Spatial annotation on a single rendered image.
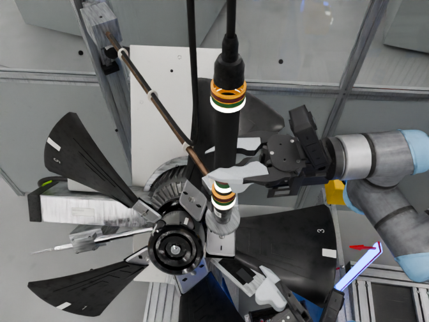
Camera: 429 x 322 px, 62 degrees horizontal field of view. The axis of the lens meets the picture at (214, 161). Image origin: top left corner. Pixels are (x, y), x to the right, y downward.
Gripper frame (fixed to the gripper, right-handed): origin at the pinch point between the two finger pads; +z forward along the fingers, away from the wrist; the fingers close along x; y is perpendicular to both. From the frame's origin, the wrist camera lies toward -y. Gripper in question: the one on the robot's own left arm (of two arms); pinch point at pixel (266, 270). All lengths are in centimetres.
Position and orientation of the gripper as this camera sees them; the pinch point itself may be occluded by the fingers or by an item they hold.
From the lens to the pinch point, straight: 80.5
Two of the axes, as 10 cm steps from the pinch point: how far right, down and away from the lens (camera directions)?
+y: -8.3, 5.0, -2.3
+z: -5.4, -6.8, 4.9
